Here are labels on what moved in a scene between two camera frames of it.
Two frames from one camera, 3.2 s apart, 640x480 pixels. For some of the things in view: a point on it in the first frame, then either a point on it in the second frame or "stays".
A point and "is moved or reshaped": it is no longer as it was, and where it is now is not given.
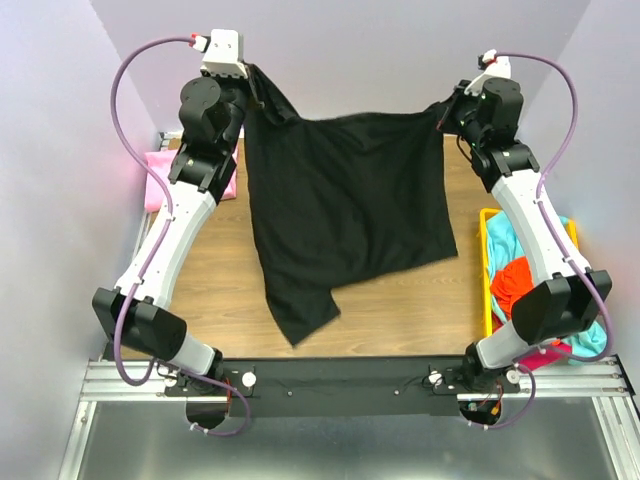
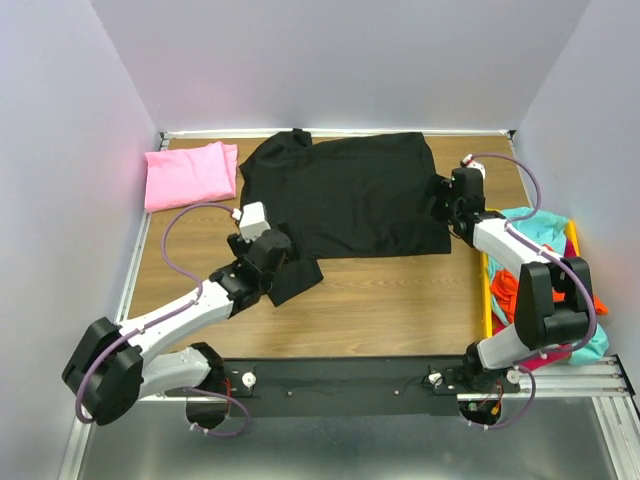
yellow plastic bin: x=484 y=244 stays
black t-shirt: x=342 y=198 is moved or reshaped
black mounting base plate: x=341 y=386 stays
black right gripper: x=459 y=97 → x=440 y=189
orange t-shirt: x=508 y=285 stays
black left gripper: x=239 y=82 → x=239 y=247
